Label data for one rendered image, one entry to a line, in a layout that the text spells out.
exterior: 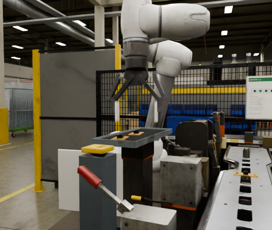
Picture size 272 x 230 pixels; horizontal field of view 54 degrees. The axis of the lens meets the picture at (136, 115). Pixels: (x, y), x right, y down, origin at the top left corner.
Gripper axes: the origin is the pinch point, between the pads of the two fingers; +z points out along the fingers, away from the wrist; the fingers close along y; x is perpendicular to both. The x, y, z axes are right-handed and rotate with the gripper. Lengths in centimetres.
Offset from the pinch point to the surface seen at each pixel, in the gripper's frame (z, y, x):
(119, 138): 4.9, 2.0, 13.2
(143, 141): 5.3, -5.5, 15.2
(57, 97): -11, 170, -244
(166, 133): 5.5, -9.3, -7.6
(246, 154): 20, -43, -48
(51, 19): -375, 633, -1003
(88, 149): 5.6, 4.5, 29.5
